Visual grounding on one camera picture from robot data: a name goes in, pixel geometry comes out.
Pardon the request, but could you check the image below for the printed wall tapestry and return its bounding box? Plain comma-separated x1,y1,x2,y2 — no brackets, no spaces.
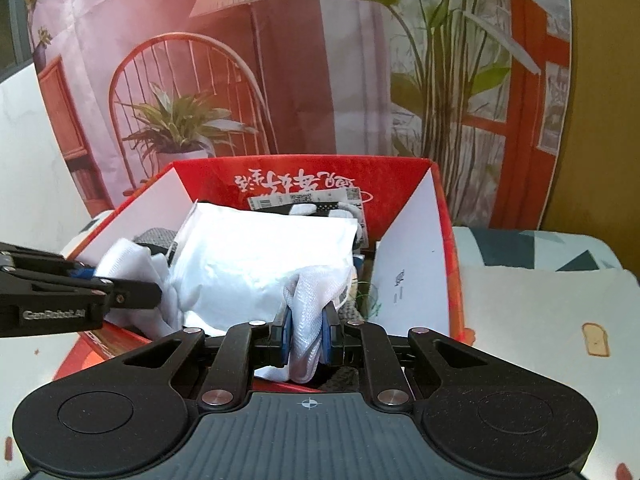
22,0,573,228

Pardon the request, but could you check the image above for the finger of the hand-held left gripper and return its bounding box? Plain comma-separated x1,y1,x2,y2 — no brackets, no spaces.
0,266,163,310
0,242,97,282

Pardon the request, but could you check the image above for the dark window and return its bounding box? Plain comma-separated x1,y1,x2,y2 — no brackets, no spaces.
0,0,31,76

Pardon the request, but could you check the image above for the grey knit cloth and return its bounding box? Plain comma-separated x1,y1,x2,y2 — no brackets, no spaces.
135,229,361,392

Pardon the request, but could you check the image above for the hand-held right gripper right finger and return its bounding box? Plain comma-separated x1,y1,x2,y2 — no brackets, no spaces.
320,304,501,412

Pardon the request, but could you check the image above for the white padded package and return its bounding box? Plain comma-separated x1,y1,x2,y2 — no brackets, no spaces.
170,201,360,333

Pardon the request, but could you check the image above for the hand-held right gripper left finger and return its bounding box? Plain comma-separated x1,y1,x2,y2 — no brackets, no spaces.
120,310,296,413

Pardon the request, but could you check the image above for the clear plastic packet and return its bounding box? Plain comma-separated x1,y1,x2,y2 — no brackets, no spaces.
332,252,383,323

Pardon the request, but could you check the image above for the white bear printed mat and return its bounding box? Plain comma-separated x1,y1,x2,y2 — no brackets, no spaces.
0,265,640,480

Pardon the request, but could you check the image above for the wooden panel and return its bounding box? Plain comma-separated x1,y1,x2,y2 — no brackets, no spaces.
542,0,640,271

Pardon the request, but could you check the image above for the red cardboard box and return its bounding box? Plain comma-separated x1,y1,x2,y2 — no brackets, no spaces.
52,156,473,393

